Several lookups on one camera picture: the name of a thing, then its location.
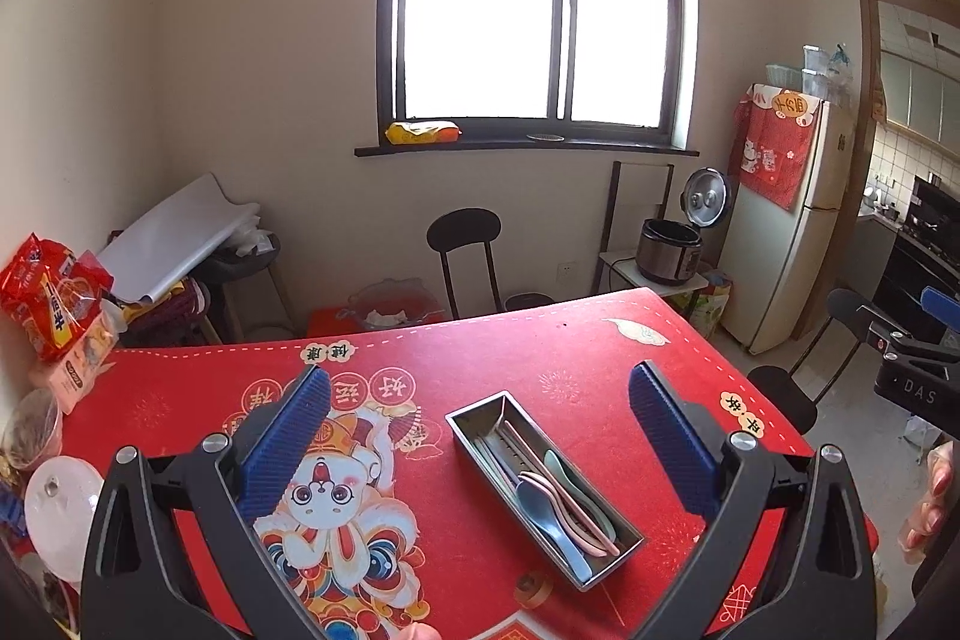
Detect black round-back chair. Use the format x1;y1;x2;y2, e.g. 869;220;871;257
746;287;878;435
427;209;503;319

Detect clear jar with dark contents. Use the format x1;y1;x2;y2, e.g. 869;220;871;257
0;389;65;470

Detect dark cloth pile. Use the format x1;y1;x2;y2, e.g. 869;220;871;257
124;276;215;341

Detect pink chopstick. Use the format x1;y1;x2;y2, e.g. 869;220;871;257
499;419;578;506

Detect steel utensil holder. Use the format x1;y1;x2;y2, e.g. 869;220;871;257
445;390;646;592

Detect white plastic lid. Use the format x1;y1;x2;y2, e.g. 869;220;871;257
26;456;106;585

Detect light blue spoon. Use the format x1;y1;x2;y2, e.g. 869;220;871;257
516;481;593;582

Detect silver electric pressure cooker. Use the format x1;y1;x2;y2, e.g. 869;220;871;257
637;167;732;289

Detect pink spoon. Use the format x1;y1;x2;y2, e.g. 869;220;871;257
520;470;622;558

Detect wooden stool with basin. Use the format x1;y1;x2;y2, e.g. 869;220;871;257
202;231;297;341

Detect green printed bag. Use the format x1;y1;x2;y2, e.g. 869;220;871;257
686;272;732;337

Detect pink and white carton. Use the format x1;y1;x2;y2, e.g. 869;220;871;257
49;310;121;416

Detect white rolled sheet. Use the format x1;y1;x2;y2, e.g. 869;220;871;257
97;173;260;304

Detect clear containers on fridge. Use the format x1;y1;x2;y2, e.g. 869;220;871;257
765;44;854;103

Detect light green spoon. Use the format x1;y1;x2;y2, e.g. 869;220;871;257
544;450;617;540

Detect red snack bag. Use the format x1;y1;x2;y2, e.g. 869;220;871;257
0;235;113;363

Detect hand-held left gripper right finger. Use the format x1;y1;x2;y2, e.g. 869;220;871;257
628;364;878;640

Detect yellow orange packet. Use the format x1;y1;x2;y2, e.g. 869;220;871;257
385;120;462;146

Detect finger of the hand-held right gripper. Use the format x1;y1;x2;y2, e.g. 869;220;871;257
921;285;960;333
855;302;960;372

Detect red printed table mat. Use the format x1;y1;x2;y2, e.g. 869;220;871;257
56;287;878;640

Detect red printed fridge cloth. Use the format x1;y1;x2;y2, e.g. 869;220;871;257
735;85;818;210

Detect white refrigerator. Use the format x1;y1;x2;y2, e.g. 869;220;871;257
716;81;856;356

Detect person's right hand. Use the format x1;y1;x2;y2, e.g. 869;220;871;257
896;445;960;555

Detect black kitchen stove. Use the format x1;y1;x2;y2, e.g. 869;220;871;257
874;175;960;341

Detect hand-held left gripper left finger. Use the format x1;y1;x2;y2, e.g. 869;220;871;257
79;364;331;640

